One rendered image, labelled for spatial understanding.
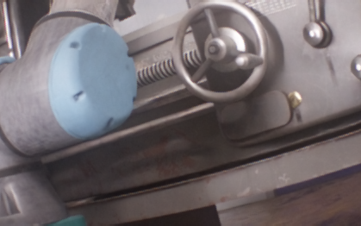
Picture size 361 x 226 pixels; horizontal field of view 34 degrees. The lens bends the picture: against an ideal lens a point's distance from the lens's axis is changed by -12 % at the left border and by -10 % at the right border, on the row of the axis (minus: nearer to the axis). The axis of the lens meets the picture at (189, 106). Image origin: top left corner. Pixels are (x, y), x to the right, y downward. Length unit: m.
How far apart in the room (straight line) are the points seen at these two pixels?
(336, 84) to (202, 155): 0.46
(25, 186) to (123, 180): 0.77
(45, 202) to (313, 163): 0.56
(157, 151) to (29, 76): 0.80
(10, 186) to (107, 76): 0.24
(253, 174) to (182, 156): 0.32
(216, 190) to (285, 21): 0.38
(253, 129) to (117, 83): 0.46
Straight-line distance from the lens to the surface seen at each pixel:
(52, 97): 0.84
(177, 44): 1.28
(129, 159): 1.67
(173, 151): 1.60
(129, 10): 1.96
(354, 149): 1.23
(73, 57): 0.82
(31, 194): 0.95
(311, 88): 1.25
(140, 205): 1.46
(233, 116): 1.30
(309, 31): 1.20
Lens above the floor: 0.52
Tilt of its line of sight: 4 degrees up
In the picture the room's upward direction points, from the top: 16 degrees counter-clockwise
